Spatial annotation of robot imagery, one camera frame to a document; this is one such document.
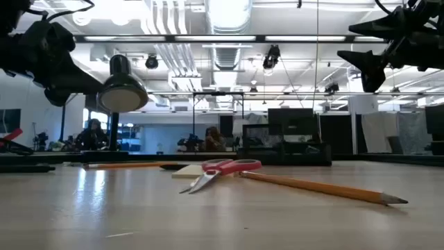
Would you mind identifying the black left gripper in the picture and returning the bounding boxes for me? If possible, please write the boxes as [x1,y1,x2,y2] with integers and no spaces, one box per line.
[0,19,105,108]

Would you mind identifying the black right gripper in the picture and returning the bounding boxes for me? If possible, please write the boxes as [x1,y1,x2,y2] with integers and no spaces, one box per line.
[336,0,444,93]

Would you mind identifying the yellow wooden pencil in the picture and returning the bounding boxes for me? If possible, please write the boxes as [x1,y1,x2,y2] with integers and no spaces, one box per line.
[239,170,409,206]
[83,161,178,171]

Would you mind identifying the black mesh desk organizer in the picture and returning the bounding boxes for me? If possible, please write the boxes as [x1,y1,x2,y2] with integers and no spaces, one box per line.
[237,124,332,167]

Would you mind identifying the yellow sticky note pad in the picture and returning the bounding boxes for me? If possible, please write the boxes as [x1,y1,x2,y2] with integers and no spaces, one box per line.
[171,164,209,180]

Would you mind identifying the red-handled scissors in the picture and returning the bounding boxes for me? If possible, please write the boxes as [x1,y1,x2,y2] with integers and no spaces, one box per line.
[179,158,263,194]

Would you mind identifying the black desk lamp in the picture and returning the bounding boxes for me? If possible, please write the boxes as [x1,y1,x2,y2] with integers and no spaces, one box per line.
[81,53,149,163]

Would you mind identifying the person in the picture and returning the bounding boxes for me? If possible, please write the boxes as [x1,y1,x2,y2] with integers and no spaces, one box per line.
[203,126,227,153]
[75,118,109,151]

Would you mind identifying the red and black clamp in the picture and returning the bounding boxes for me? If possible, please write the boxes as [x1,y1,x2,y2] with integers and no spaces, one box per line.
[0,127,35,156]

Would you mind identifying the white hanging cloth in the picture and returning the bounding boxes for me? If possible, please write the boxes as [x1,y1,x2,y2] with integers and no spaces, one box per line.
[360,112,400,154]

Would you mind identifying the grey hanging cloth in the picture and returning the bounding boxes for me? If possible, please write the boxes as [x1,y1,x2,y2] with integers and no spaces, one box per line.
[397,111,434,156]

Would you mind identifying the large black background screen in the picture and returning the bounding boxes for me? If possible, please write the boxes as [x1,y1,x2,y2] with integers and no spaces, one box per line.
[425,105,444,156]

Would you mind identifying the black partition panel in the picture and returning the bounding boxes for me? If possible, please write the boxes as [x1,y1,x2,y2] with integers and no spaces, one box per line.
[318,114,354,156]

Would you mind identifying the black background monitor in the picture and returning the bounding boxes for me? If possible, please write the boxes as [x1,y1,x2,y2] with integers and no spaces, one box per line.
[267,108,315,137]

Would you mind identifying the black overhead light bar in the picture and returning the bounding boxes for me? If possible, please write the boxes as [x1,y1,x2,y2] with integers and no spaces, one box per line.
[74,33,389,44]

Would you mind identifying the black background robot rig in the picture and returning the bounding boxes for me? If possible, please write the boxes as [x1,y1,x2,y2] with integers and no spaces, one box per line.
[176,133,205,153]

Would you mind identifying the thin hanging cable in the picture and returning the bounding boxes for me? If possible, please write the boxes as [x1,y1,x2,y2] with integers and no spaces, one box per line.
[313,0,320,113]

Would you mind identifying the black wall monitor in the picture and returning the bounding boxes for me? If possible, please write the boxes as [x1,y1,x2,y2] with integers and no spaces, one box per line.
[0,108,22,135]

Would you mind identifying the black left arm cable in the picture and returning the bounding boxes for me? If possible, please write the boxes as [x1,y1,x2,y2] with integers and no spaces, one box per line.
[26,0,96,22]

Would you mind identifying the black aluminium table frame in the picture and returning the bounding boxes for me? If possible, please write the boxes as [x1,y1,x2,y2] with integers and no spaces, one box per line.
[0,151,444,167]

